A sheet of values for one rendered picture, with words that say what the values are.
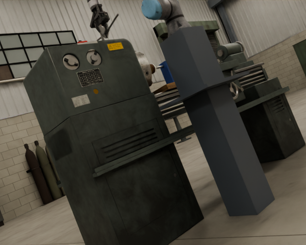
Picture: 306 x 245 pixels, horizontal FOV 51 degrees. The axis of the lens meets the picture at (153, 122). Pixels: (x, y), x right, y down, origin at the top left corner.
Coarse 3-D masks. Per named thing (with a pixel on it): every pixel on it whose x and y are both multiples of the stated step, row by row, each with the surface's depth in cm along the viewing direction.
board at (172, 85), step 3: (168, 84) 225; (171, 84) 227; (174, 84) 229; (162, 87) 228; (165, 87) 226; (168, 87) 224; (171, 87) 226; (174, 87) 229; (156, 90) 234; (159, 90) 231; (162, 90) 229; (165, 90) 227; (156, 93) 234
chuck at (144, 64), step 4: (136, 52) 225; (140, 52) 226; (140, 56) 222; (144, 56) 224; (140, 60) 220; (144, 60) 222; (140, 64) 218; (144, 64) 220; (148, 64) 222; (144, 68) 220; (148, 68) 222; (144, 72) 220; (148, 76) 223; (148, 80) 224; (148, 84) 226
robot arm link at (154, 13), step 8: (144, 0) 176; (152, 0) 173; (160, 0) 175; (144, 8) 177; (152, 8) 174; (160, 8) 175; (168, 8) 180; (152, 16) 176; (160, 16) 178; (168, 16) 183
